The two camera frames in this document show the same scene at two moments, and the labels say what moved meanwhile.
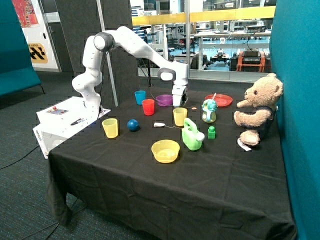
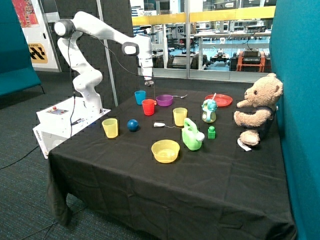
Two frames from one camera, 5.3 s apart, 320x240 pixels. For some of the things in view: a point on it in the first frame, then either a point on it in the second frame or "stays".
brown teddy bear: [262, 97] stays
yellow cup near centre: [180, 114] stays
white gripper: [178, 89] to [147, 65]
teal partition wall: [295, 58] stays
